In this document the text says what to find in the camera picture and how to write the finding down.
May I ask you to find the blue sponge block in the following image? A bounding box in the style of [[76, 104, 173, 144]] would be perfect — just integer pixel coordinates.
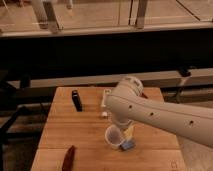
[[120, 140, 135, 151]]

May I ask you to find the black rectangular block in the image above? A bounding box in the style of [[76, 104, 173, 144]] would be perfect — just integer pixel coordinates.
[[72, 90, 82, 112]]

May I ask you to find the white ceramic cup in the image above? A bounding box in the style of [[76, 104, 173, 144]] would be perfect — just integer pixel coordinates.
[[105, 125, 124, 149]]

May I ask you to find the white tube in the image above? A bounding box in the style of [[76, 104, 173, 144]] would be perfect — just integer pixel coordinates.
[[101, 89, 111, 118]]

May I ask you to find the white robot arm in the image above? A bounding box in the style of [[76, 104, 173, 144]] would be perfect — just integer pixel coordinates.
[[106, 76, 213, 148]]

